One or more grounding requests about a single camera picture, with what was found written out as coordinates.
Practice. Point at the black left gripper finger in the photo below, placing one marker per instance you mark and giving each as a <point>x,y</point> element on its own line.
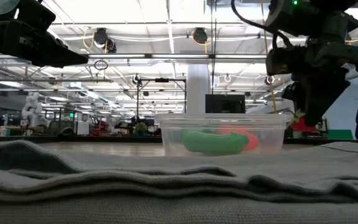
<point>57,56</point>

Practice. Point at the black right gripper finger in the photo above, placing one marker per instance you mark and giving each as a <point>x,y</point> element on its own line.
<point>322,96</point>
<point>295,93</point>

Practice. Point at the orange toy carrot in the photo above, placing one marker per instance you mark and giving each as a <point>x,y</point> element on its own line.
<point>253,141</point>

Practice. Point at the green toy pepper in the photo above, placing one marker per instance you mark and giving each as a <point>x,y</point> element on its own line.
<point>213,143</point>

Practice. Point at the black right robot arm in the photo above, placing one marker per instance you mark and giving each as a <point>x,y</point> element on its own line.
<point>315,15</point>

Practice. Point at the clear plastic tupperware container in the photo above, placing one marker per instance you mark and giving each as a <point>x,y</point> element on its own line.
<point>172,137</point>

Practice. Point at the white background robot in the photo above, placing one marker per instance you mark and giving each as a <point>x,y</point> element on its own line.
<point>31,109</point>

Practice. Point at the black monitor screen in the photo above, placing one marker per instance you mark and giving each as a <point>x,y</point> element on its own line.
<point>225,102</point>

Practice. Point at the white background cabinet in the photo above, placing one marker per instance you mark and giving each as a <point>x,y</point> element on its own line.
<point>82,127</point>

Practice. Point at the red background cart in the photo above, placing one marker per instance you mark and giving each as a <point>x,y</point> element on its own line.
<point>99,127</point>

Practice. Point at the white building column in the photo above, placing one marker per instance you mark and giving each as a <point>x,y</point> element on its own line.
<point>197,87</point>

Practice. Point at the black background robot station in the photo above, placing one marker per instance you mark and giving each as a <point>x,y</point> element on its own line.
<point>126,127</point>

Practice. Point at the small green potted plant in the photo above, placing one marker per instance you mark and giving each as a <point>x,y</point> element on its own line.
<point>141,128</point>

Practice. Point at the grey folded cloth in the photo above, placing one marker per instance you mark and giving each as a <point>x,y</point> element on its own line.
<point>179,186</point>

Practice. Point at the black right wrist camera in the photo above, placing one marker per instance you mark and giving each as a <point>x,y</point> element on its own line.
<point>284,60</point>

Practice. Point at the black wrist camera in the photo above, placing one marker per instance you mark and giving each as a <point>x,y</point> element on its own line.
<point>284,60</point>
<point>36,12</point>

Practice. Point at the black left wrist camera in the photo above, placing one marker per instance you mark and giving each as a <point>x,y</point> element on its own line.
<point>36,12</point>

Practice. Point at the green wall panel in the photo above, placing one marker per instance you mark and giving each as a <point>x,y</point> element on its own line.
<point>340,134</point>

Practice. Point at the black table frame rail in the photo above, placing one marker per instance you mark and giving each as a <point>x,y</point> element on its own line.
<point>42,139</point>

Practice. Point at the black metal frame rig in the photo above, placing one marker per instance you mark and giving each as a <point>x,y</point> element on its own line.
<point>162,80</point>

